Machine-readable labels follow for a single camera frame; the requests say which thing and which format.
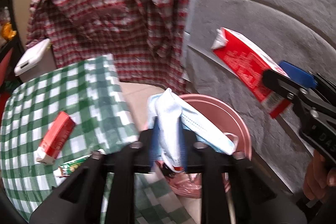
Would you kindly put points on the green candy wrapper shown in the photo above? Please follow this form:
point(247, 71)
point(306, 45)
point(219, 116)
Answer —
point(67, 168)

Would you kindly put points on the green checkered tablecloth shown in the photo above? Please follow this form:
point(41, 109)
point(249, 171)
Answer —
point(70, 153)

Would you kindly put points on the white face mask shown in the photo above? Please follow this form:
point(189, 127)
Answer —
point(169, 115)

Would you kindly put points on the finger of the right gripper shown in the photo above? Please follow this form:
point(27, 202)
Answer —
point(282, 85)

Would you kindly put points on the black metal shelf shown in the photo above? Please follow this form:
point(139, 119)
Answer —
point(9, 38)

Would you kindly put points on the red plaid shirt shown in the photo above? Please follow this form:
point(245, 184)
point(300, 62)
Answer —
point(145, 37)

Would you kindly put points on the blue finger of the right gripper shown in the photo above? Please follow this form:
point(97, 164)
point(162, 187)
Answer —
point(298, 75)

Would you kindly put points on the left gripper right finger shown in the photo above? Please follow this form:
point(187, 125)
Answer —
point(235, 179)

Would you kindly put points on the red toothpaste box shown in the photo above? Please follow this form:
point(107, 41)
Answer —
point(55, 138)

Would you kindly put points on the red white carton box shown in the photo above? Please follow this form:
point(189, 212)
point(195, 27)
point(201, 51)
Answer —
point(248, 62)

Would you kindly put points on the person right hand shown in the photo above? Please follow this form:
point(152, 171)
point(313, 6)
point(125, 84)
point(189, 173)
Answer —
point(318, 180)

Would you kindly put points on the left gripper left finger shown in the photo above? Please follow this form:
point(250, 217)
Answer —
point(78, 199)

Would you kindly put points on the grey fabric cover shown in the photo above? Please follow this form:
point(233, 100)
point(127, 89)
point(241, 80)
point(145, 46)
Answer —
point(301, 32)

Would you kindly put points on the pink trash bin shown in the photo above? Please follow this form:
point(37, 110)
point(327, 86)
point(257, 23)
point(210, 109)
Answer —
point(214, 123)

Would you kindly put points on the white lidded bin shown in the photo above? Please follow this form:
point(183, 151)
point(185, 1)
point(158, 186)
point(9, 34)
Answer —
point(36, 61)

